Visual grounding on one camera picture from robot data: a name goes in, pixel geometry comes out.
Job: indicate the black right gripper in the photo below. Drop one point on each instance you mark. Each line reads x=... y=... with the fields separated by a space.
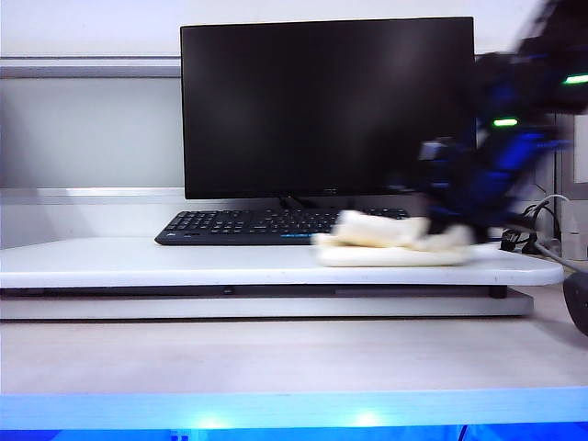
x=459 y=184

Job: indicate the cream cloth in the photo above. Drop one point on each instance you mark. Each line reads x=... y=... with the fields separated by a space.
x=381 y=250

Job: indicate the black blue right robot arm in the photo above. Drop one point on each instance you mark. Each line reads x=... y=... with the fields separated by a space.
x=519 y=115

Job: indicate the blue lit robot base edge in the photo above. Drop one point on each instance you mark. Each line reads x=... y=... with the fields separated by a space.
x=294 y=413

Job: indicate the dark round object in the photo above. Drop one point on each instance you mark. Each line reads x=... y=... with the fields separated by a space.
x=578 y=301

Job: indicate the black computer monitor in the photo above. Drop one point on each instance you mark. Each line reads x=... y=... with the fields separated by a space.
x=321 y=105

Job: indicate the black computer keyboard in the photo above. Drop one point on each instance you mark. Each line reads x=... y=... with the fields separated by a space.
x=229 y=227

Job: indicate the white desk riser board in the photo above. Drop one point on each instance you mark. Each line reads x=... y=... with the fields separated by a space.
x=184 y=266

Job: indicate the grey office partition panel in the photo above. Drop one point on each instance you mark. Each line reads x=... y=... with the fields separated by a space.
x=87 y=133

